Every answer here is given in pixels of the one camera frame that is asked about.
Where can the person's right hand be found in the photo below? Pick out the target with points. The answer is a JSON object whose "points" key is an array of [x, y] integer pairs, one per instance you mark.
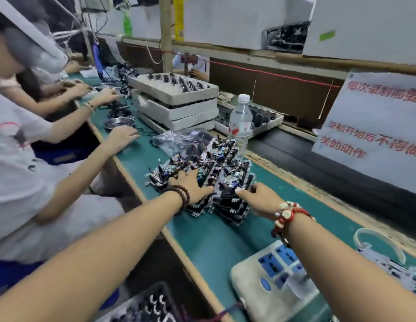
{"points": [[261, 200]]}

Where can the white paper sign red text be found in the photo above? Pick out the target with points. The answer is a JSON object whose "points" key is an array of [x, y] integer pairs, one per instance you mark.
{"points": [[369, 130]]}

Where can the white head-worn device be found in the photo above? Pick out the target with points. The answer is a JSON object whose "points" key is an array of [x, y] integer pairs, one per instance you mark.
{"points": [[34, 40]]}

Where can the blue handheld tool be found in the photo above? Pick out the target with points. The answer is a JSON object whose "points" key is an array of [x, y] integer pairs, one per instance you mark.
{"points": [[98, 60]]}

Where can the group of black wheels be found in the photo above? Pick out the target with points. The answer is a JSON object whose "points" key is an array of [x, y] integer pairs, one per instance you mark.
{"points": [[263, 117]]}

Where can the stack of white trays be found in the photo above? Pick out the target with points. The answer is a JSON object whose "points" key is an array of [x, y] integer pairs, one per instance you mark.
{"points": [[171, 107]]}

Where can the round metal bowl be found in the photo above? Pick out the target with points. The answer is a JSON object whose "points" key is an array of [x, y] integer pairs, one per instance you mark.
{"points": [[119, 122]]}

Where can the white power plug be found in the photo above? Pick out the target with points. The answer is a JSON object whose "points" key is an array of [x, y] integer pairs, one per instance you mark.
{"points": [[298, 285]]}

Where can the small green bottle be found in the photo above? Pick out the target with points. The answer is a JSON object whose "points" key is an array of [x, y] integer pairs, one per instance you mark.
{"points": [[127, 24]]}

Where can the person's left hand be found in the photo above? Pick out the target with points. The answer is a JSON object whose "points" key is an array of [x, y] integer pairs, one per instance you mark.
{"points": [[193, 185]]}

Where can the person's right forearm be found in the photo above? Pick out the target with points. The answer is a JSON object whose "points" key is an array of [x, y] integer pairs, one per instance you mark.
{"points": [[355, 271]]}

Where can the wooden post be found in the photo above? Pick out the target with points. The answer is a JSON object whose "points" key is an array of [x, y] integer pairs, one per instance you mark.
{"points": [[166, 33]]}

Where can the black conveyor belt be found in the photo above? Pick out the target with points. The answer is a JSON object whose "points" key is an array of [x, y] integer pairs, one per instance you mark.
{"points": [[342, 177]]}

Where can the clear plastic bottle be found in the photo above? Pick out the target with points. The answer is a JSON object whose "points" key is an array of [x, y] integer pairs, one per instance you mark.
{"points": [[241, 124]]}

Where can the white box green sticker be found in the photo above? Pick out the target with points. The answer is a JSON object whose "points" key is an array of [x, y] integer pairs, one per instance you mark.
{"points": [[369, 26]]}

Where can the stack of metal chassis plates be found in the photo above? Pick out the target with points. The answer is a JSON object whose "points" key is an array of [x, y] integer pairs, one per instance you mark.
{"points": [[395, 271]]}

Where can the white cardboard box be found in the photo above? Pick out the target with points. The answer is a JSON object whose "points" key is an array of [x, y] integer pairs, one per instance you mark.
{"points": [[228, 20]]}

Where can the clear plastic bag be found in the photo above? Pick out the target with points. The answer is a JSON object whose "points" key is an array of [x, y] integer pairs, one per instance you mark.
{"points": [[184, 141]]}

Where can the yellow plastic bottle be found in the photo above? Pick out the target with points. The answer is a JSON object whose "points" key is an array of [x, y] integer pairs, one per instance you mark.
{"points": [[179, 16]]}

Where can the white blue power strip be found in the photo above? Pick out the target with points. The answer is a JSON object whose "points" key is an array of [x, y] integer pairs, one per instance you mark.
{"points": [[251, 278]]}

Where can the wooden shelf beam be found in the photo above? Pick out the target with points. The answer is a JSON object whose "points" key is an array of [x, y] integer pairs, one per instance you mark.
{"points": [[328, 61]]}

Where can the white plastic tray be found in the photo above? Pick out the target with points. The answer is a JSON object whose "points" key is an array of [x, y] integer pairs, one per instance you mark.
{"points": [[268, 124]]}

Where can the person's left forearm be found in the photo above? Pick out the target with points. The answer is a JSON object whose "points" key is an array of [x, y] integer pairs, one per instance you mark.
{"points": [[80, 265]]}

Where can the pile of black mechanism assemblies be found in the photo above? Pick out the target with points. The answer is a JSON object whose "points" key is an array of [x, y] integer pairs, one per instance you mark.
{"points": [[221, 177]]}

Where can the tray of black parts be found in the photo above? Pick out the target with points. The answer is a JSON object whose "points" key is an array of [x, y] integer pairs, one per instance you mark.
{"points": [[144, 305]]}

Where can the cluster of black wheels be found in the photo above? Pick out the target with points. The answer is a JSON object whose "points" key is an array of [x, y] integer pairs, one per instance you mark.
{"points": [[178, 81]]}

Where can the brown cardboard panel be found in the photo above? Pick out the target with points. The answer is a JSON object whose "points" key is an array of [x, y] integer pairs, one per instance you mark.
{"points": [[275, 94]]}

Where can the another person's forearm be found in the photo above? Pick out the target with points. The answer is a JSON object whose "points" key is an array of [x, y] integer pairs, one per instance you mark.
{"points": [[67, 117], [74, 181]]}

